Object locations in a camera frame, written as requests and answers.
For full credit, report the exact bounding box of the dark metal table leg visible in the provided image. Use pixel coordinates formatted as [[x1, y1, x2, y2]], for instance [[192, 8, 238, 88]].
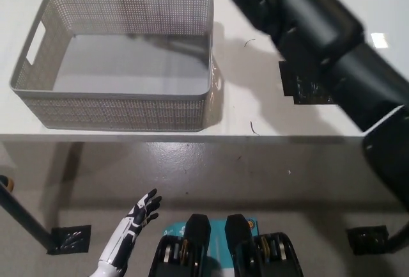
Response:
[[386, 222, 409, 255], [0, 181, 54, 253]]

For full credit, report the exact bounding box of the brown round object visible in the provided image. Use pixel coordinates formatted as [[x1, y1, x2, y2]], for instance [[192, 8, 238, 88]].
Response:
[[0, 175, 15, 192]]

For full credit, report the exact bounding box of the grey perforated rectangular basket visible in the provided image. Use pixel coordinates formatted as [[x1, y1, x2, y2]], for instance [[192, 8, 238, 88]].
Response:
[[8, 0, 224, 132]]

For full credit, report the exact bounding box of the black tape patch on table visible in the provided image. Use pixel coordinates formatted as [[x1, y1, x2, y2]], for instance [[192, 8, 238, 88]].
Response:
[[279, 60, 337, 106]]

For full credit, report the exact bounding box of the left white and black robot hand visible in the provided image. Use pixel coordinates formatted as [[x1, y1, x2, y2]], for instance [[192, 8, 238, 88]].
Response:
[[96, 188, 162, 267]]

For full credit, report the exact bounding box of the black robot body teal top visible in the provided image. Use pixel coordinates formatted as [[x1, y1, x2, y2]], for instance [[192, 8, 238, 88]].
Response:
[[148, 213, 303, 277]]

